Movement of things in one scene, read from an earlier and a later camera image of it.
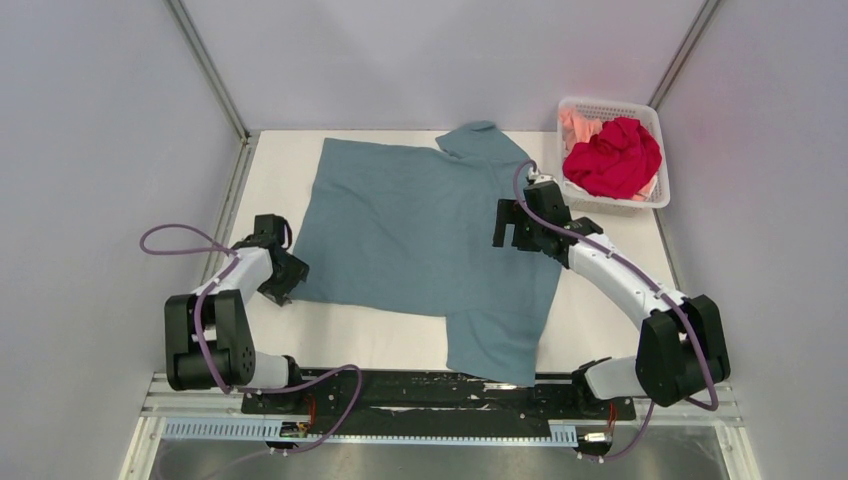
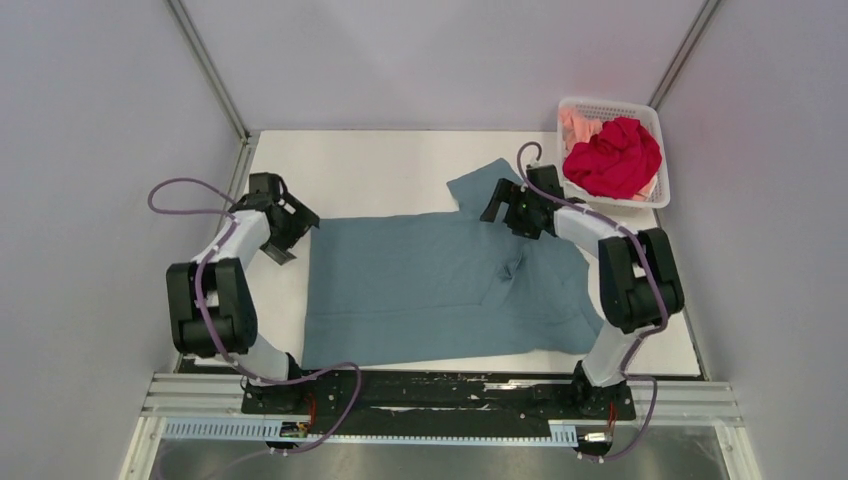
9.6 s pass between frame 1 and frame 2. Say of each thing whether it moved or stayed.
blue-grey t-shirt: moved
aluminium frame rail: stayed
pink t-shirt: stayed
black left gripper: moved
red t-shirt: stayed
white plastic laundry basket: stayed
